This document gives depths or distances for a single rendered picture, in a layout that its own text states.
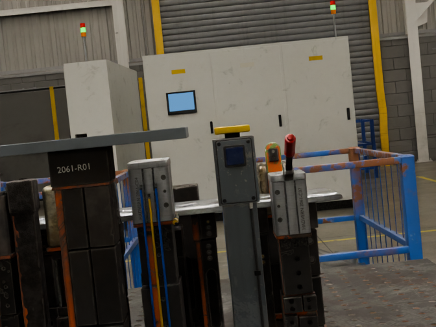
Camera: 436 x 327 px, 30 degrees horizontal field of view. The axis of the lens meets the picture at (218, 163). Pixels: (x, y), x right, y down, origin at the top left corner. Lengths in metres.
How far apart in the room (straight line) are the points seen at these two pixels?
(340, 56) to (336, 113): 0.66
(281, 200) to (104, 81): 8.04
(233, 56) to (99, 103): 1.65
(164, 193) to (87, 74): 8.06
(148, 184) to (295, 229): 0.29
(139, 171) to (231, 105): 7.97
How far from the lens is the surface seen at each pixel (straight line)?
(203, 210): 1.64
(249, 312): 1.40
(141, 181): 1.52
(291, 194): 1.53
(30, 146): 1.35
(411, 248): 3.54
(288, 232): 1.54
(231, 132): 1.36
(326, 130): 9.57
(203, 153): 9.47
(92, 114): 9.53
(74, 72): 9.58
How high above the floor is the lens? 1.17
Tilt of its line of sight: 3 degrees down
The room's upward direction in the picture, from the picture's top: 6 degrees counter-clockwise
